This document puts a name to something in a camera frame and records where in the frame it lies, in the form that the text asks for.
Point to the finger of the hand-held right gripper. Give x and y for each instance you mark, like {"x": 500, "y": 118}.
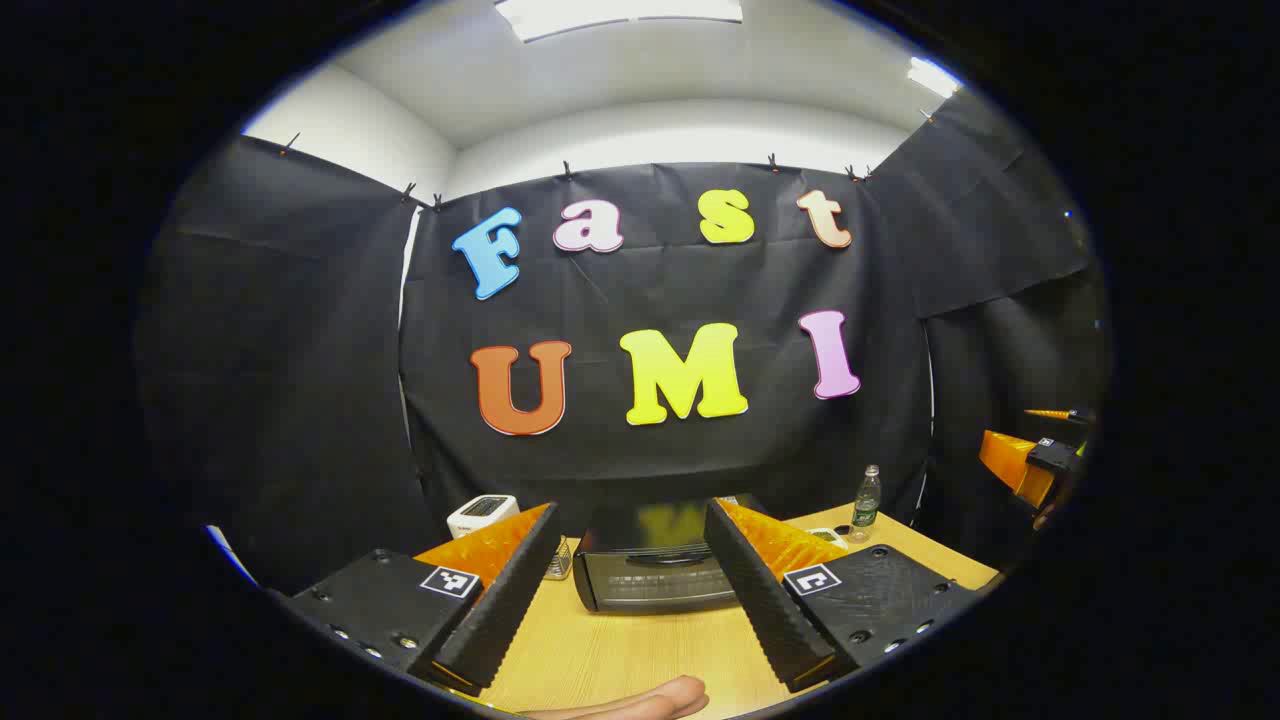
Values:
{"x": 1010, "y": 462}
{"x": 1060, "y": 413}

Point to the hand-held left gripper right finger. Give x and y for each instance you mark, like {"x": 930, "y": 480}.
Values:
{"x": 765, "y": 600}

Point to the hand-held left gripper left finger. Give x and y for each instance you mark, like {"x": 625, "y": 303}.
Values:
{"x": 500, "y": 600}

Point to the black electric oven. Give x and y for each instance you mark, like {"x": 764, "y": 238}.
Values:
{"x": 650, "y": 582}

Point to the white toaster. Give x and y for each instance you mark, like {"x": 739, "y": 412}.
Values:
{"x": 482, "y": 515}

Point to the small white dish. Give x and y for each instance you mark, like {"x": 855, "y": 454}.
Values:
{"x": 830, "y": 538}

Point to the clear plastic water bottle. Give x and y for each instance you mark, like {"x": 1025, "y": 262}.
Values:
{"x": 865, "y": 505}

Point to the ceiling light panel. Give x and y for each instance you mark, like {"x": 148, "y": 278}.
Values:
{"x": 932, "y": 77}

